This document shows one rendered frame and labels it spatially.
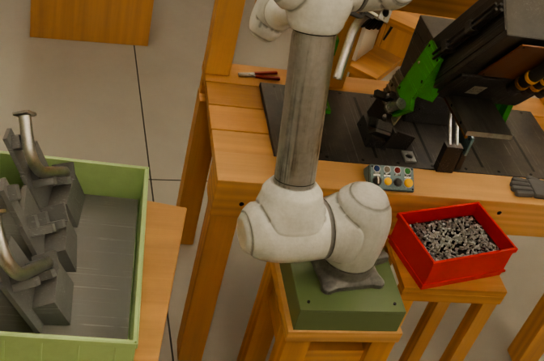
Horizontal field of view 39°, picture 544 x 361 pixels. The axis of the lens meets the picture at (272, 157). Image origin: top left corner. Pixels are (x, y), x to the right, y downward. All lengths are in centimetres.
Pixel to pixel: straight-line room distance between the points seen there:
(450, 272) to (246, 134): 79
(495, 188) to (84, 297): 140
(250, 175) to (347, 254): 53
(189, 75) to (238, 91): 167
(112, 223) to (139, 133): 175
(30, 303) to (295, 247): 63
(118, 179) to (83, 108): 182
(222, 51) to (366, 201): 105
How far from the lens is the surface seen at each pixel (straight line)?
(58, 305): 190
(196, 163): 304
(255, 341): 244
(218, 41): 272
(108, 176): 222
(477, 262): 238
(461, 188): 260
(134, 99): 412
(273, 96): 271
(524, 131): 305
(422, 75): 253
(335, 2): 168
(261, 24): 224
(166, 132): 393
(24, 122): 198
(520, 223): 274
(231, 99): 268
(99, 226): 217
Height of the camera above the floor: 237
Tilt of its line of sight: 37 degrees down
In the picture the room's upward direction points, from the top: 16 degrees clockwise
